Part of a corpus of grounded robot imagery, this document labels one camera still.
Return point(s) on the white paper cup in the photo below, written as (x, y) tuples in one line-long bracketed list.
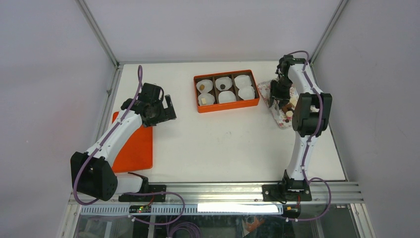
[(226, 97), (207, 83), (242, 81), (227, 81), (247, 93), (209, 98)]

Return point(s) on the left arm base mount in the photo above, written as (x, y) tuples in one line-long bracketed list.
[(150, 193)]

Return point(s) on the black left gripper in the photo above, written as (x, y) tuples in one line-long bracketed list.
[(166, 113)]

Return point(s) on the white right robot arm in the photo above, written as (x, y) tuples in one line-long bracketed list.
[(310, 116)]

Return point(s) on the floral tray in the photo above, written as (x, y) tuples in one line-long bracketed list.
[(282, 115)]

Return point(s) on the orange chocolate box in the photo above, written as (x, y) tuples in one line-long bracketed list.
[(215, 92)]

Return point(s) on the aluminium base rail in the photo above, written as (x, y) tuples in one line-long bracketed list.
[(226, 199)]

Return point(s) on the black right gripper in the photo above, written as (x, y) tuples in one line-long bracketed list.
[(284, 98)]

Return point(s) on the orange box lid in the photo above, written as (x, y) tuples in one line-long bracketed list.
[(137, 152)]

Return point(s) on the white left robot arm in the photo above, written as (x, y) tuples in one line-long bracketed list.
[(92, 172)]

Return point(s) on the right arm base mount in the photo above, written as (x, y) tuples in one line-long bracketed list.
[(278, 193)]

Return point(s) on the metal tongs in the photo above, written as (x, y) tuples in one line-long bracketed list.
[(277, 111)]

